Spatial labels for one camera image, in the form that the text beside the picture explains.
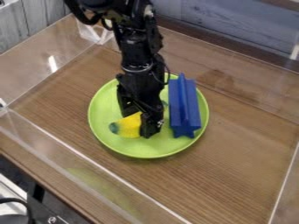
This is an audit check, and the clear acrylic corner bracket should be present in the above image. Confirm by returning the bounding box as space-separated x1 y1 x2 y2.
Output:
75 20 114 46

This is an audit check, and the black cable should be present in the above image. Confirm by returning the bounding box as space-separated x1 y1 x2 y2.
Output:
0 197 42 224

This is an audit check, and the yellow toy banana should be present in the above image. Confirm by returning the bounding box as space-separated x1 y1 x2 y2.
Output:
108 112 141 138

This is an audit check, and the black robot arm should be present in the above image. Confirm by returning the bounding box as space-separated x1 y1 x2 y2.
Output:
62 0 170 138

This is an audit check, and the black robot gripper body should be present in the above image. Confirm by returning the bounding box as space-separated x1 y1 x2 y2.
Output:
116 66 165 112

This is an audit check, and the blue star-shaped block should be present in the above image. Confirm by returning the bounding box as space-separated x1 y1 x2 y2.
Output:
168 73 201 138

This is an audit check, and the green round plate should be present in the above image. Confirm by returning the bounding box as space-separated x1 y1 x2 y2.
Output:
88 79 209 159

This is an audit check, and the clear acrylic enclosure wall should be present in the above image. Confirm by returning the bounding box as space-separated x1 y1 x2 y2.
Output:
0 17 299 224

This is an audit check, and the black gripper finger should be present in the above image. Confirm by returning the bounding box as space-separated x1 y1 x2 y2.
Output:
140 105 164 138
116 88 141 117

